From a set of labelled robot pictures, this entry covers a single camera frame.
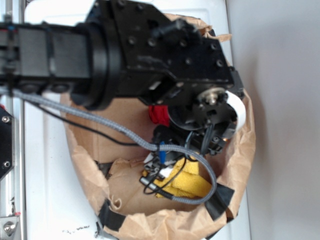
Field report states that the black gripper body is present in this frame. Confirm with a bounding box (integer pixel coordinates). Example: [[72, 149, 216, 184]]
[[139, 87, 247, 198]]

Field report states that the yellow cloth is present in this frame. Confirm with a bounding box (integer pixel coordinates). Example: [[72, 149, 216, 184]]
[[150, 157, 212, 199]]

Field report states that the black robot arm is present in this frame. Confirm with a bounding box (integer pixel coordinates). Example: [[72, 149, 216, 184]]
[[0, 0, 246, 202]]

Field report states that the red crumpled cloth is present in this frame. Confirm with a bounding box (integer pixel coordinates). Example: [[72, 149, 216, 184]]
[[148, 105, 170, 127]]

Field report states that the brown paper-lined bin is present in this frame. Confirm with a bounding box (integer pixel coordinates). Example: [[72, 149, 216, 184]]
[[59, 12, 257, 240]]

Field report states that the white plastic tray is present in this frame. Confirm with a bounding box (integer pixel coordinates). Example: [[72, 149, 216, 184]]
[[24, 0, 251, 240]]

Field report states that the grey braided cable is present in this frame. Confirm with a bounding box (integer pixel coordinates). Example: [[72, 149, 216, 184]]
[[9, 89, 218, 206]]

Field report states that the thin black cable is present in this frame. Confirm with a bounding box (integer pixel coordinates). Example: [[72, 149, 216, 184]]
[[29, 101, 191, 196]]

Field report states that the black metal bracket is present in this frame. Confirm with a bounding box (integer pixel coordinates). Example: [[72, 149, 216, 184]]
[[0, 104, 15, 181]]

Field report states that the aluminium frame rail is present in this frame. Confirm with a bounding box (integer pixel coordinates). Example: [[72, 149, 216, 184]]
[[0, 0, 27, 240]]

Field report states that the silver corner bracket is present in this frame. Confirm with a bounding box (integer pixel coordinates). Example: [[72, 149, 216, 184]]
[[0, 215, 20, 240]]

